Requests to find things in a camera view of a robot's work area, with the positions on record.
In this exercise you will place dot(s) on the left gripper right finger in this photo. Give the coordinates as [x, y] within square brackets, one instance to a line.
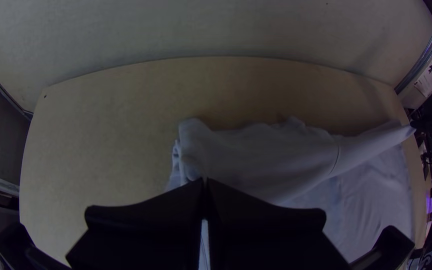
[261, 240]

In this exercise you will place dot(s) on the white t-shirt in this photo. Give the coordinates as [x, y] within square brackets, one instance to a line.
[276, 161]

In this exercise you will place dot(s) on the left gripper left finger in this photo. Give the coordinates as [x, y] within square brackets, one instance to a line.
[152, 236]

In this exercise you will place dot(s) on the dark metal frame beam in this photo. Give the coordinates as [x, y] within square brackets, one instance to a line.
[420, 58]

